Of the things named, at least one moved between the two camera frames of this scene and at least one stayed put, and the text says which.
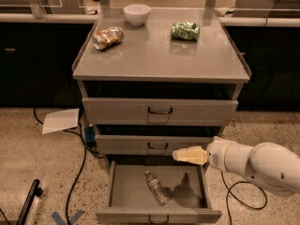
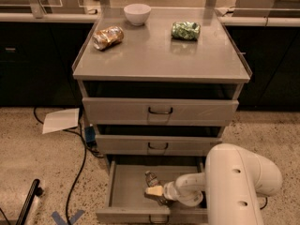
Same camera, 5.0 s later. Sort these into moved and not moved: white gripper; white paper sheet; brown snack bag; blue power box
Moved: white gripper
Not moved: brown snack bag; white paper sheet; blue power box
